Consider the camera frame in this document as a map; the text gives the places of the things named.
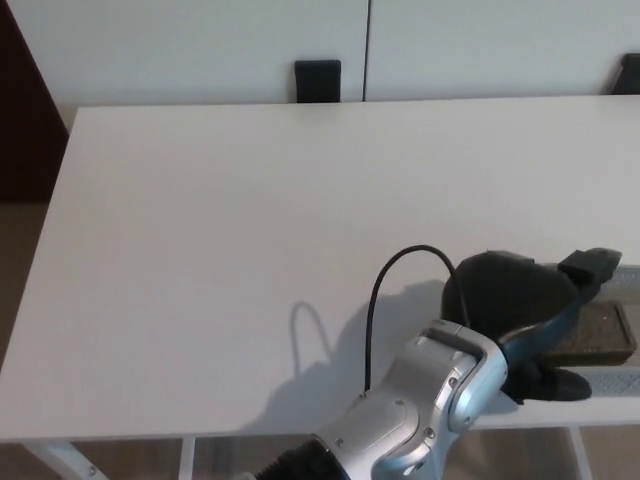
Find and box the grey mesh container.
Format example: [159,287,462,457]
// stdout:
[582,266,640,399]

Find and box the white desk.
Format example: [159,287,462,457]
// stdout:
[0,94,640,480]

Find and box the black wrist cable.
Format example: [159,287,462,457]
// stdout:
[360,244,471,396]

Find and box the black cabinet handle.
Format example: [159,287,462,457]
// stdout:
[293,59,343,104]
[610,52,640,95]

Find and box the white cabinet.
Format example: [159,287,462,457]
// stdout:
[9,0,640,106]

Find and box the dark red panel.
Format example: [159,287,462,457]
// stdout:
[0,0,70,205]

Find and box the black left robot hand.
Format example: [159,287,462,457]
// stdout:
[439,248,624,407]

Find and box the dark felt board eraser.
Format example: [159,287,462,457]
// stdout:
[547,299,639,367]

